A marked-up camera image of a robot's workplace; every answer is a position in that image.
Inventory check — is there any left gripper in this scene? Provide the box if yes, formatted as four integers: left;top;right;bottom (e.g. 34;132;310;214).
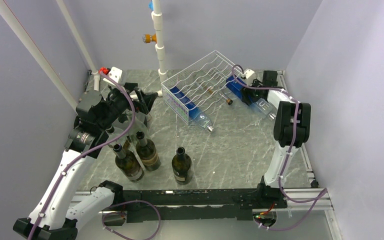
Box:
97;82;158;130

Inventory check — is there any dark wine bottle brown label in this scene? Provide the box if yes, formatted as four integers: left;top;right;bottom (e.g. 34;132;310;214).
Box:
135;131;161;171

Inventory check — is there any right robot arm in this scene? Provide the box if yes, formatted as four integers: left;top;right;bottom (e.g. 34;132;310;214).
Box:
237;69;311;208

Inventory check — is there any blue clip on pipe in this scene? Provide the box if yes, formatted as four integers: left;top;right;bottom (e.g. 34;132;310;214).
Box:
148;0;154;11

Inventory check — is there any dark wine bottle left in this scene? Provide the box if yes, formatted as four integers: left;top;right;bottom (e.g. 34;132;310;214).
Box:
112;143;145;182

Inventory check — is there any clear bottle copper cap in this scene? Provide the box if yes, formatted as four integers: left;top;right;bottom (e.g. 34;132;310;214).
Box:
194;75;234;106

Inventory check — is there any white PVC pipe frame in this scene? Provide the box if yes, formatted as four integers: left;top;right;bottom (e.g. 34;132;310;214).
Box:
56;0;167;91

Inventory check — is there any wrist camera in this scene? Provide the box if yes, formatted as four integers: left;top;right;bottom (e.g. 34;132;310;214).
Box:
241;68;257;86
99;66;126;86

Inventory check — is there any white wire wine rack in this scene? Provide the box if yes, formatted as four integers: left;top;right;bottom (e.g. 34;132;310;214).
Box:
161;50;236;132

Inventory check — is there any dark green wine bottle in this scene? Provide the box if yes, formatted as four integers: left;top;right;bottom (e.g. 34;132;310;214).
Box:
171;146;193;185

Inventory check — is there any grey round perforated disc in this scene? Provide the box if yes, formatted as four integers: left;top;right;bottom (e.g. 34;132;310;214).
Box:
120;110;151;130

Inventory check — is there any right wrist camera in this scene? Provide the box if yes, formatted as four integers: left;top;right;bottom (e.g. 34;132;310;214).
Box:
241;68;257;86

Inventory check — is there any blue bottle in rack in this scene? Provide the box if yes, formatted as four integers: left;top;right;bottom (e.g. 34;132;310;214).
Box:
170;86;214;132

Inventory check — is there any orange nozzle on pipe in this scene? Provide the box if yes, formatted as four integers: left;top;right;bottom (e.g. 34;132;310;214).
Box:
142;34;157;44

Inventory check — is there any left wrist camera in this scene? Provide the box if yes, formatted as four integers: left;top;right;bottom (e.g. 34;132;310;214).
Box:
99;66;126;86

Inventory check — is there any clear glass bottle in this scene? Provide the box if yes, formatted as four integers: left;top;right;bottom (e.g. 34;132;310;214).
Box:
128;111;149;141

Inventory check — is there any blue glass bottle silver cap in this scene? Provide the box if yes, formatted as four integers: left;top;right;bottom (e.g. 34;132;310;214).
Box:
226;76;276;120

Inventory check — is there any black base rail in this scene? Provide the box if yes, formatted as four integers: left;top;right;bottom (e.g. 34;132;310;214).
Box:
76;187;332;223

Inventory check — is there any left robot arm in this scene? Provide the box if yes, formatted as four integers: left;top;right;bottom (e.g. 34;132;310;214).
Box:
13;82;158;240

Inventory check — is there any diagonal white pole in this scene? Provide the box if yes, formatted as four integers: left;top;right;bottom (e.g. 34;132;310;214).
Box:
0;0;77;110

